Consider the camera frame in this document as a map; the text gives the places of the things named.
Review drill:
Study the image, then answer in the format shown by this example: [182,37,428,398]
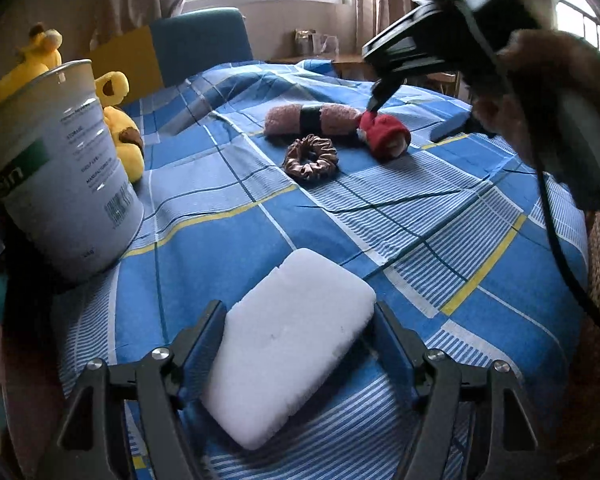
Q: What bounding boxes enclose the person's right hand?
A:
[472,29,600,166]

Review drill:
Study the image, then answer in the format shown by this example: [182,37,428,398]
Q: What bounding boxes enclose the blue and yellow headboard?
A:
[89,7,255,103]

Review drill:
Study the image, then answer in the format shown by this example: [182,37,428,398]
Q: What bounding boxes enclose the white sponge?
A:
[200,248,377,451]

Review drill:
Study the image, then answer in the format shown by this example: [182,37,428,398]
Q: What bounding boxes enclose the black cable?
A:
[450,0,600,333]

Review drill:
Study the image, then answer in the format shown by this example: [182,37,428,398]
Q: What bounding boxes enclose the blue checked bedsheet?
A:
[50,59,591,480]

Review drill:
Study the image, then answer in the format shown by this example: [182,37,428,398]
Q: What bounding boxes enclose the glass jars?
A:
[294,29,340,57]

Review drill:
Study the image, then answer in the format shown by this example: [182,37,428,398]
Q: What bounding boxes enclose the red plush toy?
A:
[357,112,412,160]

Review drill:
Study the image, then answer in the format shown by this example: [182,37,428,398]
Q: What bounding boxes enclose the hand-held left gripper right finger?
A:
[372,301,556,480]

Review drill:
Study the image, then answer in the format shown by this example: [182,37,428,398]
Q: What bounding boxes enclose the wooden nightstand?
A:
[267,52,372,69]

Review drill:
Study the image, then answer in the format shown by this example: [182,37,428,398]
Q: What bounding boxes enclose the pink rolled towel black band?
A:
[265,102,363,142]

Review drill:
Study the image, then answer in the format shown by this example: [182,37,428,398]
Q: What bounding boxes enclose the brown satin scrunchie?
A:
[282,134,340,182]

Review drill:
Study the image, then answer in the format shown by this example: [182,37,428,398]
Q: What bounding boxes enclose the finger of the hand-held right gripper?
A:
[430,112,496,144]
[367,72,407,113]

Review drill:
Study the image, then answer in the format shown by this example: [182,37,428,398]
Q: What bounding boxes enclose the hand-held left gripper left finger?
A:
[40,300,228,480]

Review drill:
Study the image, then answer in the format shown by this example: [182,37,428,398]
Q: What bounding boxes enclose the yellow plush giraffe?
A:
[0,22,146,183]

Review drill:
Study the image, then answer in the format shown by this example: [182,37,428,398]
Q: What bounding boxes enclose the arched window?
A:
[550,0,600,67]

